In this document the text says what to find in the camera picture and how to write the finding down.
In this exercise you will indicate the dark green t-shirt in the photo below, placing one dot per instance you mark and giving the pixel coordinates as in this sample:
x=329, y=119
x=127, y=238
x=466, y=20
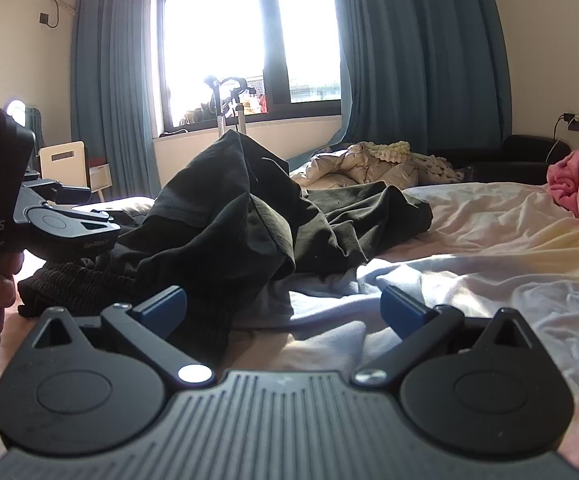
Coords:
x=232, y=221

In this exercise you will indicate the silver tripod stand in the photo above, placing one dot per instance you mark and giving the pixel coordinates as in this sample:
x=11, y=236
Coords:
x=233, y=103

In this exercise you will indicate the black ribbed pants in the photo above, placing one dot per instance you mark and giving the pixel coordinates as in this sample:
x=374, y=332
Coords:
x=80, y=290

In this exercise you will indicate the beige puffer jacket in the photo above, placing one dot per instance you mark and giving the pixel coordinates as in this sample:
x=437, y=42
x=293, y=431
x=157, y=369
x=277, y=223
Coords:
x=366, y=162

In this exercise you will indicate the dark framed window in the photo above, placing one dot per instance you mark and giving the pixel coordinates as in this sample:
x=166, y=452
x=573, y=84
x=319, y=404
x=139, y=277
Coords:
x=288, y=50

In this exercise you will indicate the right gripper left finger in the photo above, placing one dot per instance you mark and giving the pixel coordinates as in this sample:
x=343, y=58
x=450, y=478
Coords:
x=141, y=332

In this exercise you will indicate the right teal curtain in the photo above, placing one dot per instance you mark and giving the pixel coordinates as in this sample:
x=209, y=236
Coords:
x=432, y=73

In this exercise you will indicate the teal curtain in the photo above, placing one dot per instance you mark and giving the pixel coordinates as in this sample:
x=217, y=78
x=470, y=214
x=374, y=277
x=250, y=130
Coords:
x=110, y=95
x=432, y=73

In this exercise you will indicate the black armchair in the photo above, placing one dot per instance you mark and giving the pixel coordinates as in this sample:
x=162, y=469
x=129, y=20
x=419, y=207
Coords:
x=519, y=159

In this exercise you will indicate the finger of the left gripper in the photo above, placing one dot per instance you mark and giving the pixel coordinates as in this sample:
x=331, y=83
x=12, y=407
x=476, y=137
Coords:
x=45, y=224

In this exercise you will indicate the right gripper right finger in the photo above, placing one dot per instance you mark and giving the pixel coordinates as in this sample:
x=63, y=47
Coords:
x=422, y=331

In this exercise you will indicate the white chair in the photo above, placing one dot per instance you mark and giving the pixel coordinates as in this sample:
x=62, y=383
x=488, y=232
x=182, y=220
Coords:
x=65, y=163

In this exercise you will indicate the wall power socket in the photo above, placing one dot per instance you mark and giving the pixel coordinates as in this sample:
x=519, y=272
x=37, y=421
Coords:
x=572, y=121

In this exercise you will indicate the oval vanity mirror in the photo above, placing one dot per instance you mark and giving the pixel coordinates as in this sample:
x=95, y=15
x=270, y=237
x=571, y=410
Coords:
x=16, y=109

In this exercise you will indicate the pale pink bed sheet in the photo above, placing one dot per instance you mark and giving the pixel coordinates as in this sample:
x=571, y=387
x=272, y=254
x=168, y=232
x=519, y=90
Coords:
x=499, y=400

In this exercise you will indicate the left teal curtain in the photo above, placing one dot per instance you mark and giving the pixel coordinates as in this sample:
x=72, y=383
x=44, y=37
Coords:
x=110, y=95

